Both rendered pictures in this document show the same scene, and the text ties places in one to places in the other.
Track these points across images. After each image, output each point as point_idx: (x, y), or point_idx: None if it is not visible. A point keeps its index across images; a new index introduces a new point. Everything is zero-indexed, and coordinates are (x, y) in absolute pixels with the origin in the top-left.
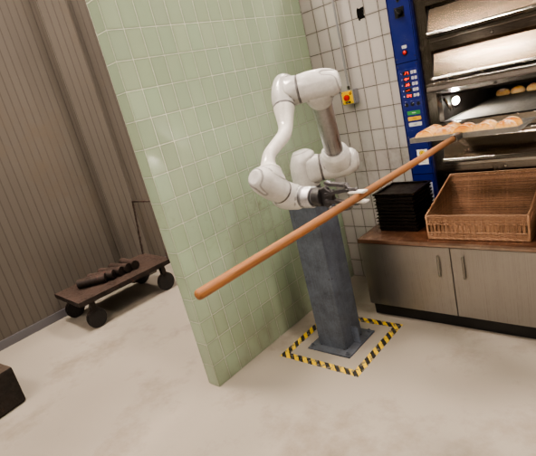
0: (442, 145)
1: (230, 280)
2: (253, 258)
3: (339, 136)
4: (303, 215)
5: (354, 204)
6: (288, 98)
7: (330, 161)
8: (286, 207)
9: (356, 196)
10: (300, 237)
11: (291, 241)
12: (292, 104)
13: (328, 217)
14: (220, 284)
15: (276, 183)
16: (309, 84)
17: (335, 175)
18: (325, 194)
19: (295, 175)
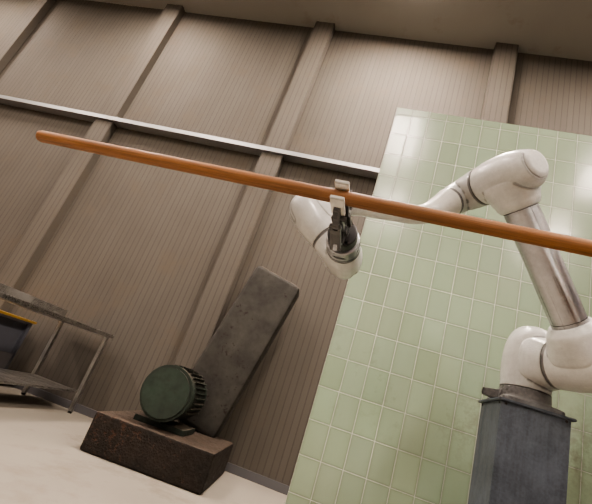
0: None
1: (67, 140)
2: (107, 143)
3: (573, 291)
4: (488, 427)
5: (313, 194)
6: (454, 186)
7: (551, 337)
8: (323, 260)
9: (324, 187)
10: (177, 164)
11: (161, 158)
12: (456, 193)
13: (239, 173)
14: (56, 136)
15: (308, 207)
16: (483, 166)
17: (566, 377)
18: None
19: (502, 359)
